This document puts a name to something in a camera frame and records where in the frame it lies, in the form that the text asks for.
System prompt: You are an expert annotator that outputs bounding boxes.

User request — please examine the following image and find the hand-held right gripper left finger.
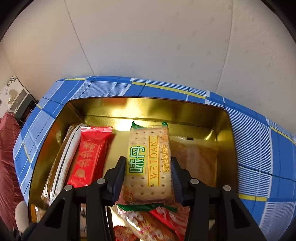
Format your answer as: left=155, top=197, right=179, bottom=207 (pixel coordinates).
left=22, top=156, right=127, bottom=241

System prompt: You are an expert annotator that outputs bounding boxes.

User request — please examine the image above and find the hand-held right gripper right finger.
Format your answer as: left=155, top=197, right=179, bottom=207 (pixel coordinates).
left=171, top=157, right=262, bottom=241

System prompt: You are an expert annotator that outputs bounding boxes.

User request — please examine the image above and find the tan clear snack packet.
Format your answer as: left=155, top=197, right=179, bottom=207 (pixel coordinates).
left=170, top=136, right=219, bottom=187

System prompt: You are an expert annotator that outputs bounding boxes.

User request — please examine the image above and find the red and white snack packet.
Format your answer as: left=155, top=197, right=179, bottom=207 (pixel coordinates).
left=150, top=206, right=190, bottom=234

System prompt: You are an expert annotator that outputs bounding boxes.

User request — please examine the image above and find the green-edged cracker packet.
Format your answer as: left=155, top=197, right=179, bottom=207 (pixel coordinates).
left=116, top=121, right=178, bottom=212

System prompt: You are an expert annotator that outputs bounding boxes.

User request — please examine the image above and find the puffed rice bar packet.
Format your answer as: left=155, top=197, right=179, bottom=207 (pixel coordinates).
left=116, top=209, right=176, bottom=241

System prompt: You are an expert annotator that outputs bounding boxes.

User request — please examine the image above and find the gold and white sachet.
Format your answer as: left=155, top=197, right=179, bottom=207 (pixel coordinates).
left=41, top=124, right=87, bottom=205

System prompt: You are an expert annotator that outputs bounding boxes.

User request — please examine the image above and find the dark tin box gold inside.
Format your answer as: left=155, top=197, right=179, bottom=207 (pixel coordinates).
left=28, top=97, right=238, bottom=241

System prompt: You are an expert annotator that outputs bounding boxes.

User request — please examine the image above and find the blue plaid cloth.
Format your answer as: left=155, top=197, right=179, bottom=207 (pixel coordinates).
left=13, top=75, right=296, bottom=241

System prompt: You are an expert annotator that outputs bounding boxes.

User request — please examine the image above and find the white round object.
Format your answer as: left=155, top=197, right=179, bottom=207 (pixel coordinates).
left=15, top=200, right=29, bottom=232

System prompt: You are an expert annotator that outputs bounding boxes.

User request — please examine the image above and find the dark red cloth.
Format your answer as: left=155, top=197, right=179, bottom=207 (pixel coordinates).
left=0, top=111, right=25, bottom=230

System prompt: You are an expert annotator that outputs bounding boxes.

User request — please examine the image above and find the white shelf unit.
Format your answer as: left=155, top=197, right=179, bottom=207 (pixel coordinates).
left=0, top=75, right=38, bottom=121

